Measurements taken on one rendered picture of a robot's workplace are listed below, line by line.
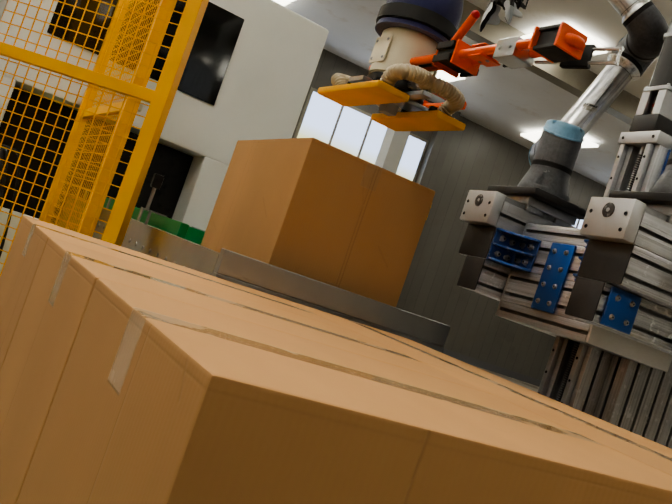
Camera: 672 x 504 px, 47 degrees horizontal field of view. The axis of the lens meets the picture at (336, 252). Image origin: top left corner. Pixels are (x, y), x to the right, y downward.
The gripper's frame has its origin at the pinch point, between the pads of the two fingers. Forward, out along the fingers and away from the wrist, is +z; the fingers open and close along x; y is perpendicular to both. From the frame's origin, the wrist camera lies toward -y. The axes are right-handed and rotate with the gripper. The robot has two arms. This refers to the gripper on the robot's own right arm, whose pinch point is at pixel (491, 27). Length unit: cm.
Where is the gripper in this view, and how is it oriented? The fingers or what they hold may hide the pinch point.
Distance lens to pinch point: 251.2
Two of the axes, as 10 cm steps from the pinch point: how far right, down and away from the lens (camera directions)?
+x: -4.0, -1.0, 9.1
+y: 8.6, 3.1, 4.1
